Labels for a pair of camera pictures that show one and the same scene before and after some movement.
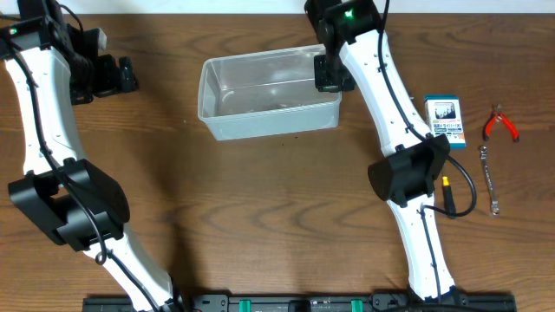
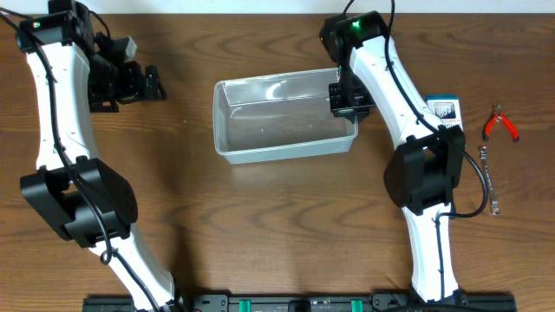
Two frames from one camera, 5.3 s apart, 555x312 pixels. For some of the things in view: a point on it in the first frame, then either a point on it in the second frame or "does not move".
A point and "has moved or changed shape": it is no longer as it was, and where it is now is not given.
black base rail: [257, 302] does not move
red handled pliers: [497, 114] does not move
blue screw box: [444, 118] does not move
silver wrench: [494, 205] does not move
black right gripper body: [331, 74] to [348, 111]
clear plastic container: [264, 93] has moved or changed shape
